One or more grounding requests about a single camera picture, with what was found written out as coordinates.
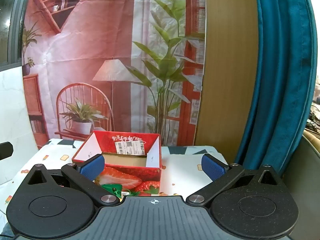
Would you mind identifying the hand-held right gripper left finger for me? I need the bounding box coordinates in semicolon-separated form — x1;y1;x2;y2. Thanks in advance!
24;154;120;207

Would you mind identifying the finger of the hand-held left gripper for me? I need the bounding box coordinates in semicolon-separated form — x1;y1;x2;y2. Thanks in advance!
0;142;14;160

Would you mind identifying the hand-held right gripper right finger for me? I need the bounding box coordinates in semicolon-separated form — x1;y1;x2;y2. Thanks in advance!
186;153;284;207

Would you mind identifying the red strawberry print box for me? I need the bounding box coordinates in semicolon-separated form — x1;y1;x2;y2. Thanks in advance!
72;130;167;197

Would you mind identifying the printed bear tablecloth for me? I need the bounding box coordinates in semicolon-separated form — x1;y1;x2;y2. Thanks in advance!
0;137;235;222

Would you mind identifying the white marble panel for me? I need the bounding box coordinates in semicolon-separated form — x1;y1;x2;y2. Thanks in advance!
0;66;40;186

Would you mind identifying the wooden panel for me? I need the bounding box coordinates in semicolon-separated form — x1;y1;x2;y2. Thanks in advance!
195;0;259;147

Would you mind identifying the teal curtain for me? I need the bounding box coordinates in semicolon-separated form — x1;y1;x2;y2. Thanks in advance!
234;0;318;178

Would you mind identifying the dark clutter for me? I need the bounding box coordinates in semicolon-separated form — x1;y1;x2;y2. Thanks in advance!
304;102;320;133

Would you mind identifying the grey window frame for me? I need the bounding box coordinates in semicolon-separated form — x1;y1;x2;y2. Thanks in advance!
0;0;33;71

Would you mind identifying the printed room scene wall tapestry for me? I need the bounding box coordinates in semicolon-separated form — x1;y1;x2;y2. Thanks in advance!
22;0;207;150

